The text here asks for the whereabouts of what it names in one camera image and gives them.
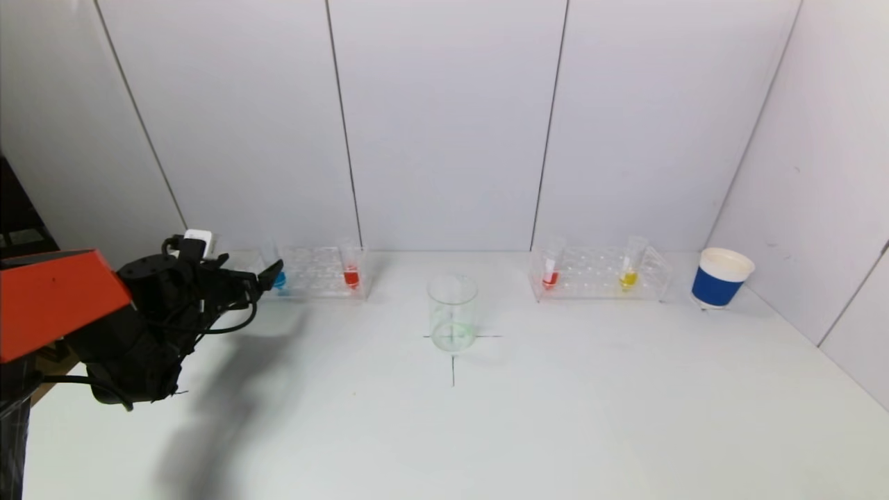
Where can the test tube with red pigment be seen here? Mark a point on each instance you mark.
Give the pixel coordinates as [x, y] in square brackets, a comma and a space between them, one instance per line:
[352, 278]
[549, 280]

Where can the test tube with blue pigment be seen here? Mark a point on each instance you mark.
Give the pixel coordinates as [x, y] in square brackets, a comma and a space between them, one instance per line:
[280, 281]

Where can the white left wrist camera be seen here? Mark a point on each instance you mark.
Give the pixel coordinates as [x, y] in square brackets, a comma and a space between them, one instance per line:
[198, 242]

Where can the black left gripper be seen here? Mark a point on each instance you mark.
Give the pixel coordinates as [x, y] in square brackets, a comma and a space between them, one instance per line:
[251, 287]

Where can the orange and black left arm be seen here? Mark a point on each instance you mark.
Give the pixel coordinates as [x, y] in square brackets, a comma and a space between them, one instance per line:
[55, 298]

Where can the test tube with yellow pigment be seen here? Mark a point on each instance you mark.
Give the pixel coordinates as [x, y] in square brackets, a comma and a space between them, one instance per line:
[628, 279]

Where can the clear acrylic test tube rack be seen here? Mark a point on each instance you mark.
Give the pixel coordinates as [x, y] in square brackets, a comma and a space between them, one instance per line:
[316, 275]
[590, 272]

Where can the black office chair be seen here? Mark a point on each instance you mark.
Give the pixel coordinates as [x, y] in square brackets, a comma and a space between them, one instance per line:
[17, 215]

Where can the white paper cup blue sleeve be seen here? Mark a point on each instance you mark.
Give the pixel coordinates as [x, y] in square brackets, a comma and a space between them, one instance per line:
[715, 287]

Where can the clear glass beaker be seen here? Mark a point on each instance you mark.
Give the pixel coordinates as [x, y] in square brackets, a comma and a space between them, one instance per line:
[452, 328]

